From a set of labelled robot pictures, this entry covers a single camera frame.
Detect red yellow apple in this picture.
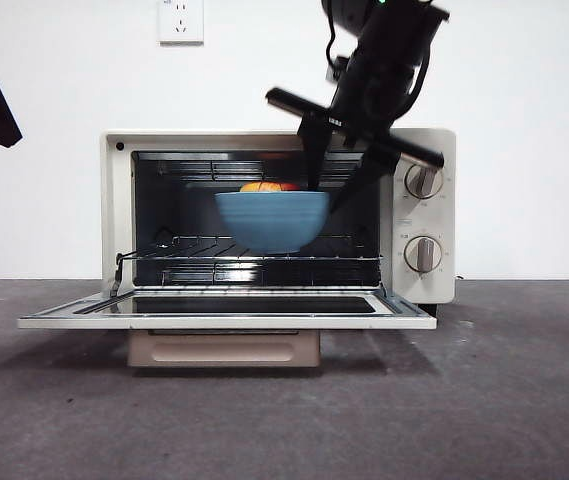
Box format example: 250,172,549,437
239,181,302,194

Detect blue ribbed bowl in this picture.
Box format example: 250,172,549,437
213,190,331,255

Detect oven door with glass window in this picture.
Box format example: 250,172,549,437
17,288,438,369

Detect beige oven door handle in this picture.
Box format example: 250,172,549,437
127,328,322,369

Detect beige oven knob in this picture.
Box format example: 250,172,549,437
403,163,444,200
403,235,444,275

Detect cream toaster oven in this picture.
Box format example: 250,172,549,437
101,128,457,320

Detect metal heater guard grille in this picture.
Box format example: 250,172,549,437
161,264,382,289
156,159,365,183

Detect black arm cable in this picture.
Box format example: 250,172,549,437
396,19,434,122
323,13,351,85

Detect metal oven wire rack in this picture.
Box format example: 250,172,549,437
115,233,385,263

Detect white wall socket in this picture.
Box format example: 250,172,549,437
158,0,205,47

